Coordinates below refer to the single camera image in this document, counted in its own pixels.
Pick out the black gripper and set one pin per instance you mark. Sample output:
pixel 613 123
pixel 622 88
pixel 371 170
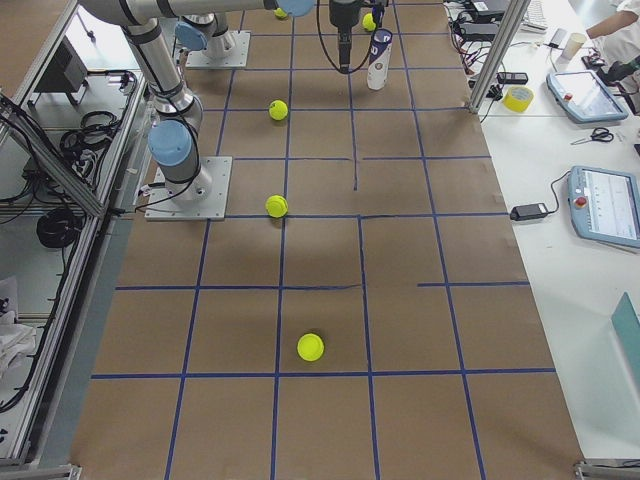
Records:
pixel 343 15

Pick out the white blue tennis ball can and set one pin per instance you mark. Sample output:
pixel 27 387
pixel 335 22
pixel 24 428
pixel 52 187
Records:
pixel 379 59

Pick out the tennis ball between arm bases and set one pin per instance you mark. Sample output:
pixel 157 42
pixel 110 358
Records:
pixel 278 110

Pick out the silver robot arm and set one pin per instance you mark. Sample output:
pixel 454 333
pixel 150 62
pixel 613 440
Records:
pixel 206 33
pixel 174 141

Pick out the tennis ball far table side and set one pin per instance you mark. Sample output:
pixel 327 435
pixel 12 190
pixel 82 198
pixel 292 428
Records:
pixel 368 22

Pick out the tennis ball by base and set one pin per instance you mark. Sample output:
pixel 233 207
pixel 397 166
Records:
pixel 280 14
pixel 276 206

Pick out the yellow tape roll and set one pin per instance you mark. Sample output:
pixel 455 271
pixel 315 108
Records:
pixel 518 98

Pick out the paper cup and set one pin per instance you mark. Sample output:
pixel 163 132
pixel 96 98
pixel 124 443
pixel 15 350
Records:
pixel 573 45

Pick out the far blue teach pendant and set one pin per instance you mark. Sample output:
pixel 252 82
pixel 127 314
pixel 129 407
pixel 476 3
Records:
pixel 584 97

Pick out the blue teach pendant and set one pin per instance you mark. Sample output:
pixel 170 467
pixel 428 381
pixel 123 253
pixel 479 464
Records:
pixel 604 205
pixel 584 97

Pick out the black power adapter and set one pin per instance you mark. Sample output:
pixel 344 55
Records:
pixel 526 212

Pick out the near blue teach pendant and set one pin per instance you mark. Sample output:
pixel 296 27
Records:
pixel 604 205

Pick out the crumpled white cloth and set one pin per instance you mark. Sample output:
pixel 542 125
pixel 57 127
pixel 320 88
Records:
pixel 17 340

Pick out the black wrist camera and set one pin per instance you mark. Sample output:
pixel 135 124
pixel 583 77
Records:
pixel 377 12

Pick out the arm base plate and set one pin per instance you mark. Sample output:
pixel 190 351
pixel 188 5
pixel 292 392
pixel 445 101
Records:
pixel 235 50
pixel 205 198

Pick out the aluminium frame post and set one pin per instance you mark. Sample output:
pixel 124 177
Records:
pixel 510 24

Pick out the black handled scissors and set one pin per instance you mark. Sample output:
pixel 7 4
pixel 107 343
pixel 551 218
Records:
pixel 598 134

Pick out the tennis ball nearest camera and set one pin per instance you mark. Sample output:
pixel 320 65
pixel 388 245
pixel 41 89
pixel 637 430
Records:
pixel 310 347

